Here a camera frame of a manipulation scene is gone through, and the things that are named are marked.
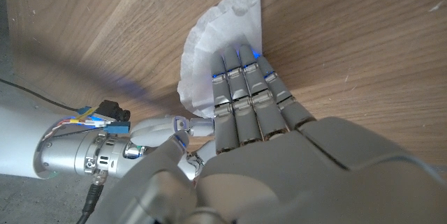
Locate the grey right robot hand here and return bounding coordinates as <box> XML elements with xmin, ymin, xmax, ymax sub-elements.
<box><xmin>129</xmin><ymin>114</ymin><xmax>217</xmax><ymax>182</ymax></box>

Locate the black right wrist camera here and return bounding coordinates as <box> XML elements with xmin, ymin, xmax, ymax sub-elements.
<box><xmin>96</xmin><ymin>99</ymin><xmax>132</xmax><ymax>123</ymax></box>

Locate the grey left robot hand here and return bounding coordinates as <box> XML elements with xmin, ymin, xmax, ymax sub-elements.
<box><xmin>85</xmin><ymin>43</ymin><xmax>447</xmax><ymax>224</ymax></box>

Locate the white paper coffee filter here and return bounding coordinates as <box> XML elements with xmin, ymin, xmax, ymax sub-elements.
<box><xmin>176</xmin><ymin>0</ymin><xmax>263</xmax><ymax>120</ymax></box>

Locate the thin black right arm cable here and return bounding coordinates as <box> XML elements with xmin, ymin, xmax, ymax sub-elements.
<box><xmin>0</xmin><ymin>77</ymin><xmax>80</xmax><ymax>112</ymax></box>

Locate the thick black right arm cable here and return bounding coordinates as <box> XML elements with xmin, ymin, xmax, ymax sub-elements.
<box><xmin>74</xmin><ymin>181</ymin><xmax>106</xmax><ymax>224</ymax></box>

